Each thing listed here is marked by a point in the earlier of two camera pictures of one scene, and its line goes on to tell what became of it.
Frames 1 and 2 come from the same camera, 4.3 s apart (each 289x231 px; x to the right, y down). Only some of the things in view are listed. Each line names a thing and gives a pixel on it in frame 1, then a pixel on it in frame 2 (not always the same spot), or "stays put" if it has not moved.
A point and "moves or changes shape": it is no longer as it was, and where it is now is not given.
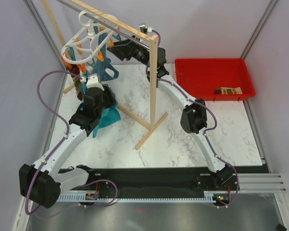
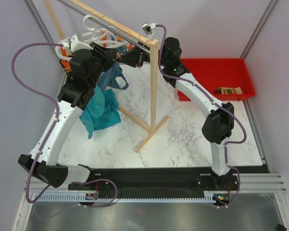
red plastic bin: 216,79 stays put
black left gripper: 109,96 -> 109,55
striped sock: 228,90 stays put
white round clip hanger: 82,46 moves or changes shape
